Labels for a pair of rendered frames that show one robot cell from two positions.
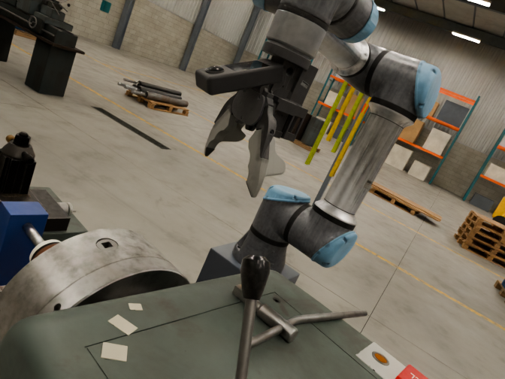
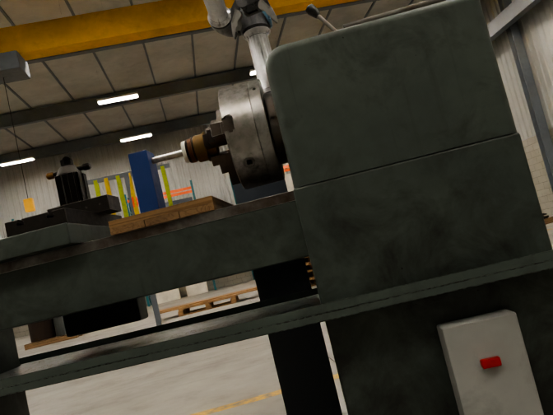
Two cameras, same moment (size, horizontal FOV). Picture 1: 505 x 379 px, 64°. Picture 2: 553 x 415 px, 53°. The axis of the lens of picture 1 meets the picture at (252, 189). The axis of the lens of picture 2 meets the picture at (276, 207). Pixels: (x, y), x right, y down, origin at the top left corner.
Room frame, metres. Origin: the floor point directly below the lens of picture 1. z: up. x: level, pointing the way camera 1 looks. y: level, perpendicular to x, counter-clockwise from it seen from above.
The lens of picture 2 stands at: (-0.87, 0.99, 0.70)
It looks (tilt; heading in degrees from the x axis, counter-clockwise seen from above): 5 degrees up; 330
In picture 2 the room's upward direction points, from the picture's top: 14 degrees counter-clockwise
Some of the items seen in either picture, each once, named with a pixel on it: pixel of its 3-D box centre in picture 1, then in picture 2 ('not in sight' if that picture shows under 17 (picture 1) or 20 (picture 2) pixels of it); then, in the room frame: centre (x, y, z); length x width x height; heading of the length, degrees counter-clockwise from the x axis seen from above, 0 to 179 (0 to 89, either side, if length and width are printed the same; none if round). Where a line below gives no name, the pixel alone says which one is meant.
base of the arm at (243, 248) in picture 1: (264, 246); not in sight; (1.07, -0.09, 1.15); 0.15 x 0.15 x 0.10
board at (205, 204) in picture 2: not in sight; (178, 218); (0.76, 0.38, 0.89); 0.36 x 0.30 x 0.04; 145
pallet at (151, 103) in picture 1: (158, 102); not in sight; (9.05, 2.72, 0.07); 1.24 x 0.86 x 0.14; 153
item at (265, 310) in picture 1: (263, 310); not in sight; (0.54, -0.09, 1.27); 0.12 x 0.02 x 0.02; 59
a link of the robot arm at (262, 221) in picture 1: (283, 211); not in sight; (1.06, -0.10, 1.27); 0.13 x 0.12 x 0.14; 58
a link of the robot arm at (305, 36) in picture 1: (293, 37); not in sight; (0.61, 0.04, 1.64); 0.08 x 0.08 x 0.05
